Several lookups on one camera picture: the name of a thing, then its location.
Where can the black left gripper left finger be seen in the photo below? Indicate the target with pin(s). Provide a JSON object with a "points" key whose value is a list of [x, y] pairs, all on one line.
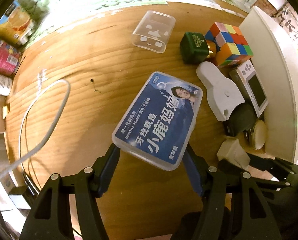
{"points": [[106, 169]]}

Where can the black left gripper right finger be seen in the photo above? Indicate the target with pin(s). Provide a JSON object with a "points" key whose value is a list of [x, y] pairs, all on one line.
{"points": [[196, 167]]}

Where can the blue dental floss box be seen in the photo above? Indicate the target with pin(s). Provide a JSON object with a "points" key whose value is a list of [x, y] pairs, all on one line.
{"points": [[158, 123]]}

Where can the dark charger plug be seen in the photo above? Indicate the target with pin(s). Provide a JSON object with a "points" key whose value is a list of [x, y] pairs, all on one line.
{"points": [[241, 119]]}

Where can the round cream compact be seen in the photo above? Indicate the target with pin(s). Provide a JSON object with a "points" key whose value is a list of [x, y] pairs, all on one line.
{"points": [[257, 135]]}

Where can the white plastic gadget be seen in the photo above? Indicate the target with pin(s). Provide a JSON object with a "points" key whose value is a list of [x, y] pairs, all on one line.
{"points": [[222, 93]]}

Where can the white handheld game console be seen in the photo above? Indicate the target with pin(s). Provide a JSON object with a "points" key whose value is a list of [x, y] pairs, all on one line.
{"points": [[246, 79]]}

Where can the colourful puzzle cube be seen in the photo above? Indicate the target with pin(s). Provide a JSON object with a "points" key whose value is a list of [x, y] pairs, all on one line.
{"points": [[227, 45]]}

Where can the white storage bin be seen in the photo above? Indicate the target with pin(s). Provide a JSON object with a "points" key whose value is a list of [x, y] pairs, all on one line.
{"points": [[276, 62]]}

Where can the red tin can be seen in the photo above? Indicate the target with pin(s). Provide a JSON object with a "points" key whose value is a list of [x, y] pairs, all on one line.
{"points": [[9, 59]]}

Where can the clear plastic case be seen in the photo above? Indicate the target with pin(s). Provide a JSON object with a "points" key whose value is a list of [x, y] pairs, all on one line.
{"points": [[153, 31]]}

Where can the orange juice carton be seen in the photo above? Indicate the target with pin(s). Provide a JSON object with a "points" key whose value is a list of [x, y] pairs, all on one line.
{"points": [[16, 25]]}

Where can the patterned paper box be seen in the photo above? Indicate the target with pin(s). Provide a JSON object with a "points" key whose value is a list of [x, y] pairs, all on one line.
{"points": [[287, 19]]}

